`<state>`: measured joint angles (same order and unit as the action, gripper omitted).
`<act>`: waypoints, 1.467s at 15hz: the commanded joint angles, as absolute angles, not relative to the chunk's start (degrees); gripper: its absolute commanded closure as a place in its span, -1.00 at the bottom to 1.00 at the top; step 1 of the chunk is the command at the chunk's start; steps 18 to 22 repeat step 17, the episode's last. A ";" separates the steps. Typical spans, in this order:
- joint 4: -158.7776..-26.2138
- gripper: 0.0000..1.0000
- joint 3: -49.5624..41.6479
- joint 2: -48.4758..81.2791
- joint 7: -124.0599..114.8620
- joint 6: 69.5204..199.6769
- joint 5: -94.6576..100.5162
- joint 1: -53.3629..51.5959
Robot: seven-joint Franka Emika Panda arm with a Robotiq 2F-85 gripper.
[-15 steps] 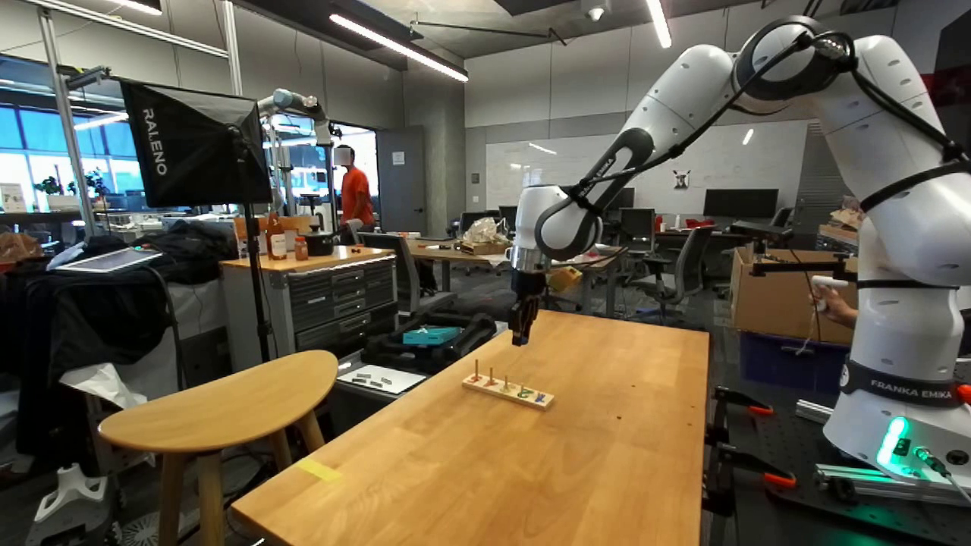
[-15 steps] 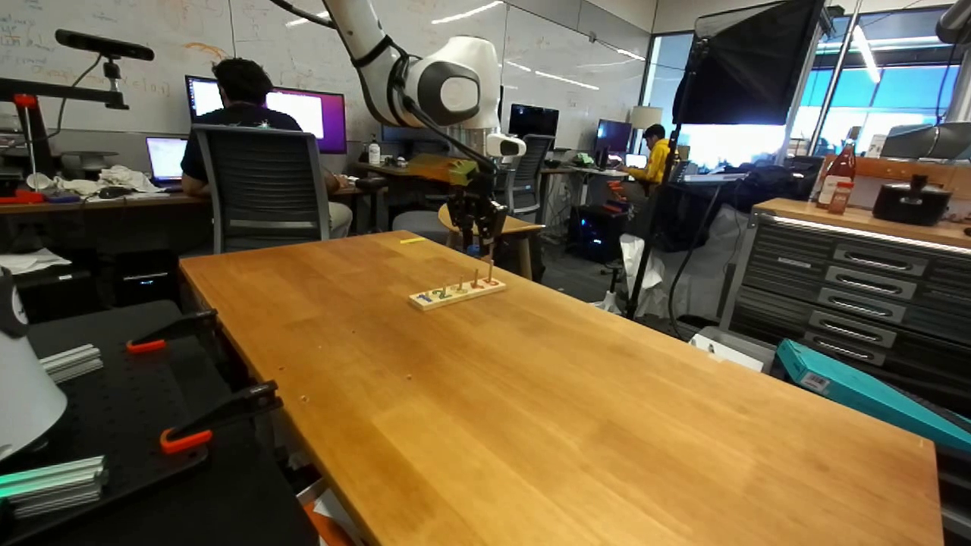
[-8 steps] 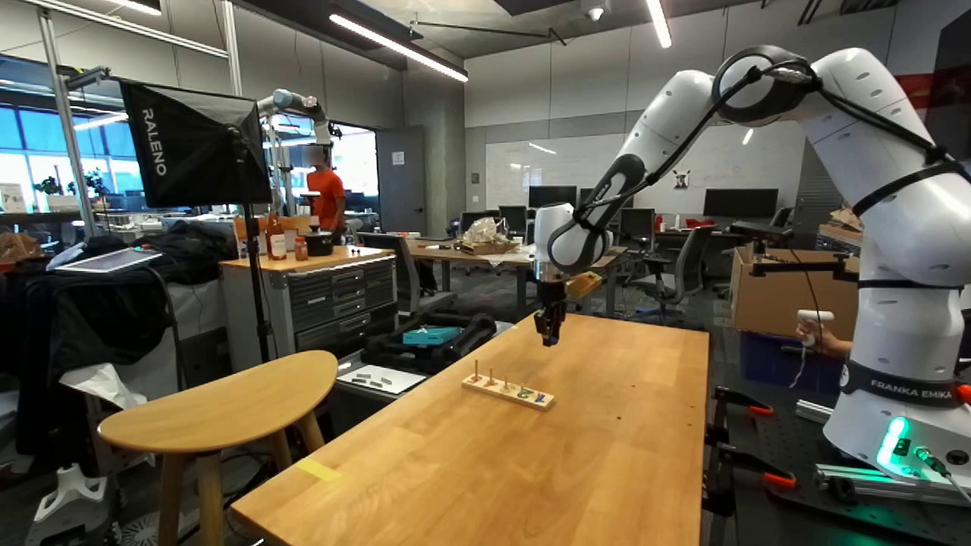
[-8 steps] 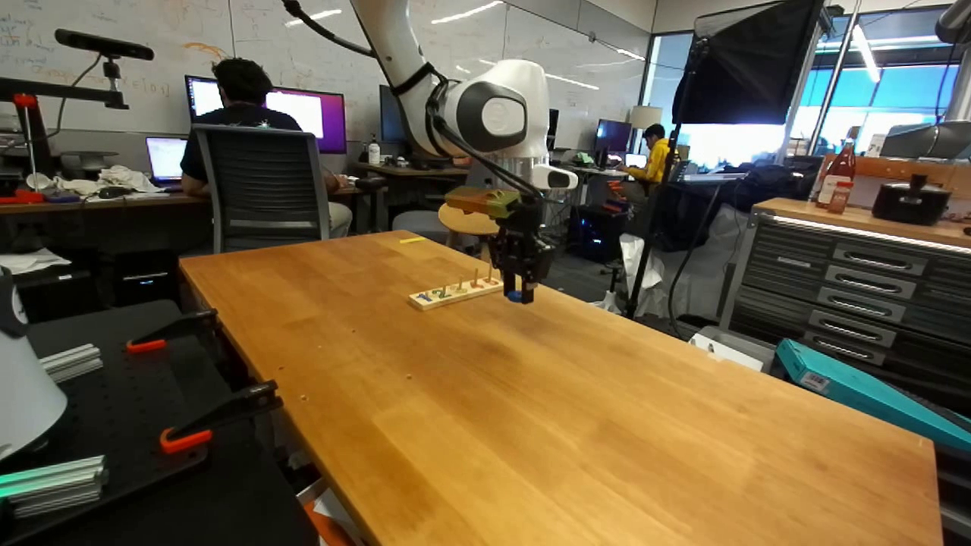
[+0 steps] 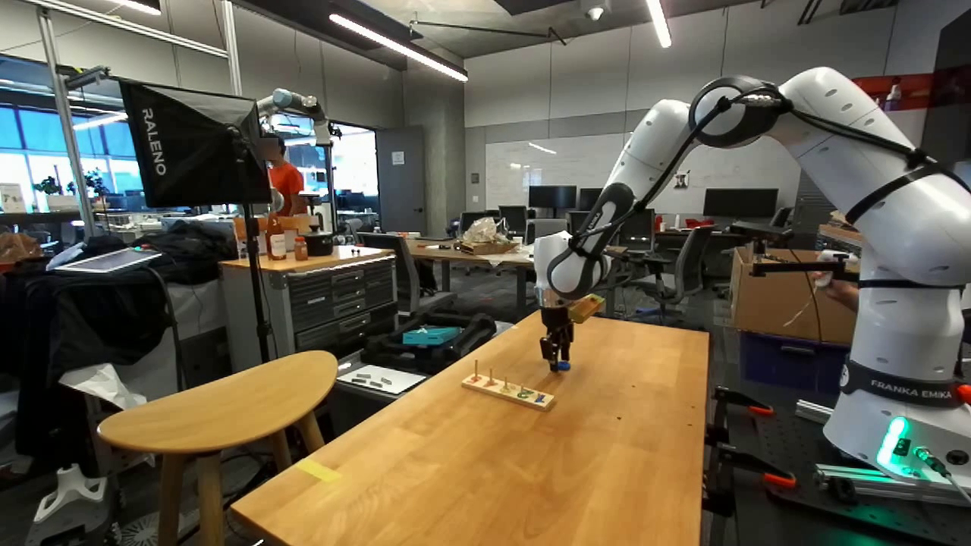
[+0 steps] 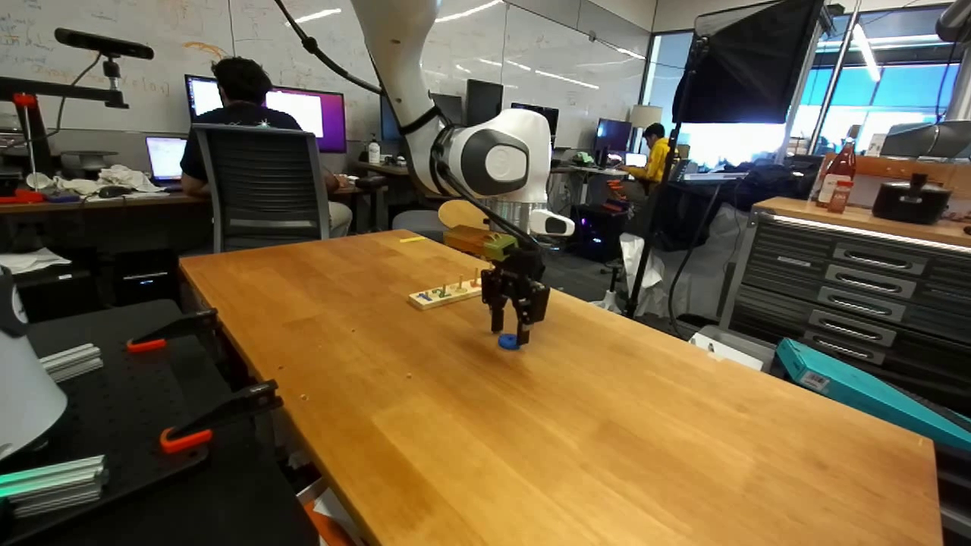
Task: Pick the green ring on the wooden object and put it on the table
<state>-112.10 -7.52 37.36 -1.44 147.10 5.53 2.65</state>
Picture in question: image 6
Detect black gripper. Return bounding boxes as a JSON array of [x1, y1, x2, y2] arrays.
[[480, 246, 554, 350]]

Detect round wooden side table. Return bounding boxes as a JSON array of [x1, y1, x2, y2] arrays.
[[432, 197, 508, 261]]

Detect light grey office chair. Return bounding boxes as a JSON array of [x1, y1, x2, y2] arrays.
[[387, 199, 450, 242]]

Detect black light stand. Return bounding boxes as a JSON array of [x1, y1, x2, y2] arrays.
[[623, 117, 693, 321]]

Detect monitor with blue screen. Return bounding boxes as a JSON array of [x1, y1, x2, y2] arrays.
[[590, 114, 637, 157]]

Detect white box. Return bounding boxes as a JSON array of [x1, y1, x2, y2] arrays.
[[687, 325, 778, 373]]

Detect person in yellow shirt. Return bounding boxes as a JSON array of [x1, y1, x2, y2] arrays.
[[640, 120, 677, 188]]

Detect wide black monitor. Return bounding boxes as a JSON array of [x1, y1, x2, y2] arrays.
[[375, 87, 410, 163]]

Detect table lamp with white shade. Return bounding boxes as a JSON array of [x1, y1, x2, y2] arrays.
[[623, 104, 668, 137]]

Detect grey mesh office chair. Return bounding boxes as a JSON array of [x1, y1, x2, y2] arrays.
[[187, 120, 334, 255]]

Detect monitor with bright screen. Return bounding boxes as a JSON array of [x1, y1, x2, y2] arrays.
[[181, 74, 353, 157]]

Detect black clamp with orange tip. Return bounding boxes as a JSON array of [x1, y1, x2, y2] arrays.
[[124, 306, 220, 359], [153, 378, 283, 461]]

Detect seated person in dark shirt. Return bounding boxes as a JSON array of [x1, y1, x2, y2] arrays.
[[179, 55, 354, 240]]

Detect grey drawer cabinet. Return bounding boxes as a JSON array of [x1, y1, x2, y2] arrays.
[[720, 194, 971, 414]]

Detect black softbox light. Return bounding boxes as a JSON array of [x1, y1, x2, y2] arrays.
[[671, 0, 831, 131]]

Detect red bottle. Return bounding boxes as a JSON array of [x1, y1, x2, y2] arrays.
[[814, 138, 861, 216]]

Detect teal flat box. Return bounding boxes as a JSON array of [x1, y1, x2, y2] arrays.
[[773, 338, 971, 461]]

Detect open laptop with white screen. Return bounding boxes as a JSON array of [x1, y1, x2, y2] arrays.
[[142, 133, 192, 188]]

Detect black side table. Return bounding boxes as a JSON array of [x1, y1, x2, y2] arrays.
[[0, 294, 321, 546]]

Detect black pot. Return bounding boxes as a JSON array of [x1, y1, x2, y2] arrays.
[[870, 169, 953, 227]]

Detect dark office desk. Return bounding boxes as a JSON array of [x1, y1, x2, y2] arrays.
[[0, 188, 218, 306]]

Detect aluminium extrusion piece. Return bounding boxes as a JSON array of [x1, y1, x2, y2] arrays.
[[36, 339, 107, 384]]

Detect stacked aluminium bars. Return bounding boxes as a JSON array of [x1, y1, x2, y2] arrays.
[[0, 451, 108, 524]]

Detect white lamp shade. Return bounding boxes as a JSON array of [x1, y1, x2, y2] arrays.
[[0, 331, 68, 464]]

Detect black boom with red clamp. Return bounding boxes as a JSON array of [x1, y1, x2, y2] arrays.
[[0, 76, 133, 177]]

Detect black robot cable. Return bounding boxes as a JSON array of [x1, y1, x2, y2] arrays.
[[270, 0, 543, 266]]

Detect black bar camera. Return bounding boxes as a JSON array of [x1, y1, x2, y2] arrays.
[[51, 25, 157, 64]]

